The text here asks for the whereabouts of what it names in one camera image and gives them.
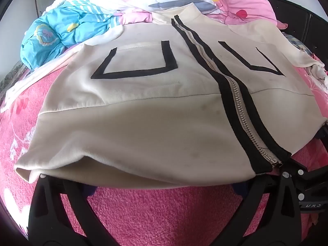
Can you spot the dark headboard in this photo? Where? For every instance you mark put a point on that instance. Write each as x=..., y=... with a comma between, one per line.
x=302, y=18

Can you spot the pink pillow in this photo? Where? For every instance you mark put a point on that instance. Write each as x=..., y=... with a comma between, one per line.
x=281, y=25

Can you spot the cream zip jacket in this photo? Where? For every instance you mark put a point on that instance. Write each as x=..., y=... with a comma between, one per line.
x=143, y=123

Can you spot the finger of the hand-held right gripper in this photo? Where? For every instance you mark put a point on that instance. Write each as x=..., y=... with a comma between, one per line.
x=324, y=133
x=302, y=175

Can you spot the pink floral bed blanket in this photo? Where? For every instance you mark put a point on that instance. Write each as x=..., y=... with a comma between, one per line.
x=164, y=210

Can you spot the dark patterned cloth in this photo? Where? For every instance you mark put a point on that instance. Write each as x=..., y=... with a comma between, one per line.
x=12, y=75

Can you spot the checkered cloth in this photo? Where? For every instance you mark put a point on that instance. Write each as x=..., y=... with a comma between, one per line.
x=299, y=43

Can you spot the white fleece blanket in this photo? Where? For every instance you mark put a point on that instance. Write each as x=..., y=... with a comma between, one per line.
x=59, y=1

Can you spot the white crumpled garment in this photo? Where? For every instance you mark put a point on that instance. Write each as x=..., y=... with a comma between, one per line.
x=317, y=74

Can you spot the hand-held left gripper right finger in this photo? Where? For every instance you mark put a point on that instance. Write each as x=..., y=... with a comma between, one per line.
x=252, y=194

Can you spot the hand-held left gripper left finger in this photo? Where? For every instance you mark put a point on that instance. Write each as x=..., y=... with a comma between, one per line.
x=76, y=197

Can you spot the pink and blue printed quilt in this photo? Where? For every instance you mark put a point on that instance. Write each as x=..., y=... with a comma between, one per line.
x=76, y=25

